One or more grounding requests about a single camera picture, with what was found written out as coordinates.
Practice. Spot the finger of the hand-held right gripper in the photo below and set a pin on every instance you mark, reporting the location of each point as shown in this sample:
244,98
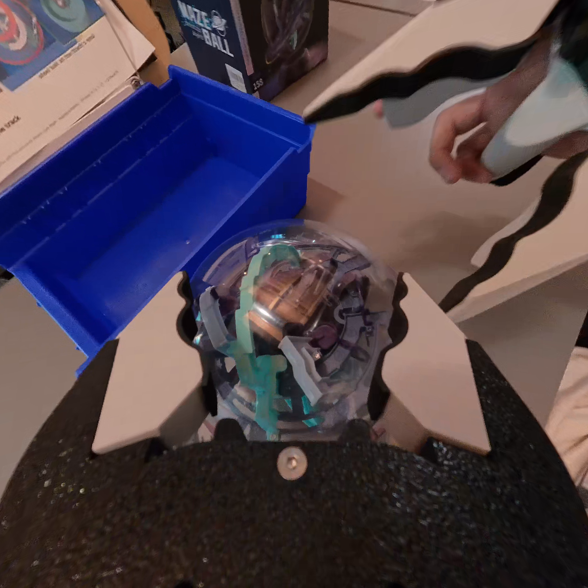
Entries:
436,36
551,257

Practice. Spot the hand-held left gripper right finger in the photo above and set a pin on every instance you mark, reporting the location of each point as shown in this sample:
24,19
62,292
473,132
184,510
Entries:
432,381

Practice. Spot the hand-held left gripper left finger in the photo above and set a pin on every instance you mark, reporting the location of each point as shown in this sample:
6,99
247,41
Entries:
147,390

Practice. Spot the clear plastic maze ball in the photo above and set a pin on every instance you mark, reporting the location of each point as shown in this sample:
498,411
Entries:
294,330

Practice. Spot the dark blue maze ball box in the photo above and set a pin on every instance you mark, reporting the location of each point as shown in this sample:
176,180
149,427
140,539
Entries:
206,41

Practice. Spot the person's right hand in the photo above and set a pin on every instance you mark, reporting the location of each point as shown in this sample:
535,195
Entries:
459,147

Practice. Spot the blue plastic bin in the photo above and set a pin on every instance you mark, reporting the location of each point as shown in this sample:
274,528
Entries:
151,220

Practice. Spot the printed instruction sheet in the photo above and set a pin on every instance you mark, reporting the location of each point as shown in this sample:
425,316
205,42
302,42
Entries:
69,101

